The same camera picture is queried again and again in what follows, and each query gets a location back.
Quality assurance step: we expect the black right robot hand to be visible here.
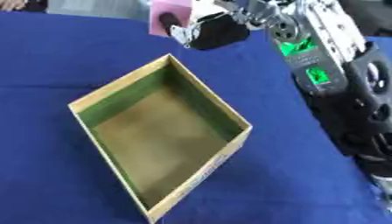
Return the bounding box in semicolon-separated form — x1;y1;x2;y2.
157;11;253;51

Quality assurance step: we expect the pink rectangular block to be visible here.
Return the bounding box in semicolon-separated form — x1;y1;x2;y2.
148;0;195;39

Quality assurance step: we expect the tan cardboard box green inside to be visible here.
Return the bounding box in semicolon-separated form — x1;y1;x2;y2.
67;53;255;224

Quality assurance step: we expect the person's hand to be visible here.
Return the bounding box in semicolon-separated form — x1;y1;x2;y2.
0;0;30;12

